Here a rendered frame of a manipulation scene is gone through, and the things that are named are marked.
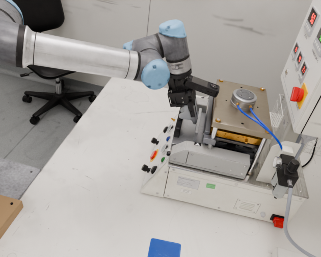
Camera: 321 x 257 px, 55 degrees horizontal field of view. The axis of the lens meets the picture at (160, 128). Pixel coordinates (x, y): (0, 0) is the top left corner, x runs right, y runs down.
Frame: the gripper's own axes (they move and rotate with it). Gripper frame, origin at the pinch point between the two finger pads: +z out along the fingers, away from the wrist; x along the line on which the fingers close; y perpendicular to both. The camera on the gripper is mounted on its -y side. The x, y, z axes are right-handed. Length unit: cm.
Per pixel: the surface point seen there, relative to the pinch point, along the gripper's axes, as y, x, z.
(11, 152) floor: 148, -52, 53
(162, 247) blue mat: 10.8, 35.8, 23.0
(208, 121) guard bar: -5.1, 6.0, -3.6
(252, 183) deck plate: -17.8, 16.9, 14.3
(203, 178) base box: -2.4, 17.0, 11.5
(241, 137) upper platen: -15.3, 10.3, 0.5
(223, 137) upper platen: -9.7, 10.0, 0.6
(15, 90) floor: 187, -125, 39
